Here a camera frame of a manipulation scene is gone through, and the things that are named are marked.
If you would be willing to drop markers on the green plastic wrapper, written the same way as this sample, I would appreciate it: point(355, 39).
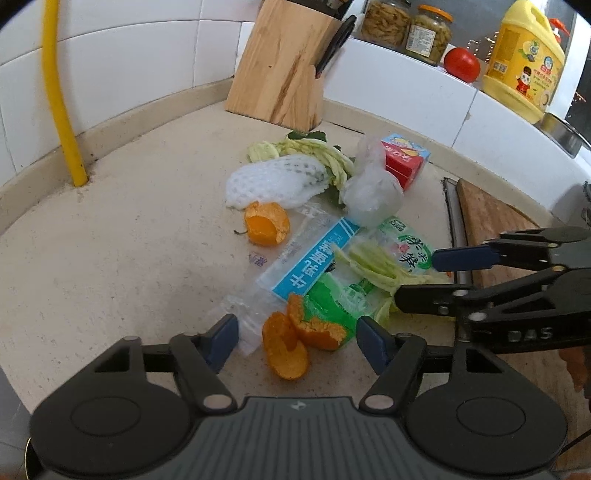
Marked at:
point(332, 295)

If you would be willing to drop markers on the dark green leaf scrap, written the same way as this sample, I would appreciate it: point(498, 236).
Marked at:
point(307, 136)

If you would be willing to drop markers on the clear plastic bag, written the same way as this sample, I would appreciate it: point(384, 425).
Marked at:
point(369, 194)

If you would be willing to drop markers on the dark lid pickle jar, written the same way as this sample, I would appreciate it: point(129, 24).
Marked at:
point(385, 23)

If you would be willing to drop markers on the pale green vegetable strips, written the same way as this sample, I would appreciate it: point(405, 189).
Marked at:
point(369, 267)

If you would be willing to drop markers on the black scissors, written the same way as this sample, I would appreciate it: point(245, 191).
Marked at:
point(334, 46)

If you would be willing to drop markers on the yellow detergent bottle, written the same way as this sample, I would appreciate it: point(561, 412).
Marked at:
point(521, 60)

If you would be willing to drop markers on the wooden cutting board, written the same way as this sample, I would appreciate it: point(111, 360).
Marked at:
point(489, 217)

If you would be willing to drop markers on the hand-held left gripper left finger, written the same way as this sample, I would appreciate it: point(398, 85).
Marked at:
point(222, 340)

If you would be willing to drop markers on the red tomato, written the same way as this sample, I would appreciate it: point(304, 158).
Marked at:
point(461, 64)

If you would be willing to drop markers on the wooden knife block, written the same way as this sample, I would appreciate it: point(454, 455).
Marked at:
point(277, 64)

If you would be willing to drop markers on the white foam fruit net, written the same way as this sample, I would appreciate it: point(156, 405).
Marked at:
point(272, 182)

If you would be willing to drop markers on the red carton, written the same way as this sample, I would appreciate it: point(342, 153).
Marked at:
point(406, 161)

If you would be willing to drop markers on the orange peel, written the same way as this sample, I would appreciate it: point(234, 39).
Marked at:
point(318, 330)
point(286, 350)
point(265, 226)

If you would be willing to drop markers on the orange lid pickle jar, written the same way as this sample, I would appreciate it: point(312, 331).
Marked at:
point(429, 37)

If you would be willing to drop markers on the yellow pipe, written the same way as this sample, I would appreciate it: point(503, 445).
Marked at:
point(57, 92)

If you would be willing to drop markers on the person's right hand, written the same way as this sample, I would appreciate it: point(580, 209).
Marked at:
point(579, 369)

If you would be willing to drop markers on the small steel bowl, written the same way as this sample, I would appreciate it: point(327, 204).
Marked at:
point(563, 134)

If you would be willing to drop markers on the pale green vegetable peels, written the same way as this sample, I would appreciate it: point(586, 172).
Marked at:
point(332, 159)

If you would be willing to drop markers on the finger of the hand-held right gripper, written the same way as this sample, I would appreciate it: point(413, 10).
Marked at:
point(429, 299)
point(461, 259)

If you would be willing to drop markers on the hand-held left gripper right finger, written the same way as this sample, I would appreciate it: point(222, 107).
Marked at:
point(375, 345)

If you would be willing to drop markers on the blue label clear wrapper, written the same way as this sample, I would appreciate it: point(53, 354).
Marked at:
point(314, 263)

